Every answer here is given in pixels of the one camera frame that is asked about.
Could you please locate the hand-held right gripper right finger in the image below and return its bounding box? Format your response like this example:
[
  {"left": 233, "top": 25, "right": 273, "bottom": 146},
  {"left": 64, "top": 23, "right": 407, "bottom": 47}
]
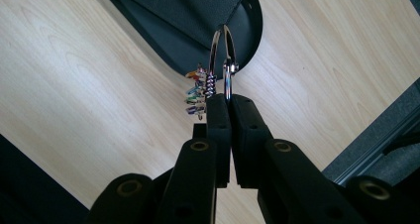
[{"left": 229, "top": 94, "right": 368, "bottom": 224}]

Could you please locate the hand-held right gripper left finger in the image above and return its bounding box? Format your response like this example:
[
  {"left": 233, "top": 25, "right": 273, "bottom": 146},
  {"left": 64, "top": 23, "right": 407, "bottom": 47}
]
[{"left": 154, "top": 93, "right": 233, "bottom": 224}]

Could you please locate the key ring with coloured tags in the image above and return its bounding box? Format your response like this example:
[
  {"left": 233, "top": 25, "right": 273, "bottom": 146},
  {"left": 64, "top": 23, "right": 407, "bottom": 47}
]
[{"left": 183, "top": 24, "right": 240, "bottom": 121}]

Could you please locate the black key rack with tray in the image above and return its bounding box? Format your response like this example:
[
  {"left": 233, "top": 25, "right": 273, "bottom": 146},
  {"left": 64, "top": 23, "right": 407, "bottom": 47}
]
[{"left": 98, "top": 0, "right": 264, "bottom": 78}]

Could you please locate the aluminium floor rail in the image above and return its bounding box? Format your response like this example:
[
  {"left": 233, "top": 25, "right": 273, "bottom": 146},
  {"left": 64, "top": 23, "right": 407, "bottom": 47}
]
[{"left": 332, "top": 110, "right": 420, "bottom": 186}]

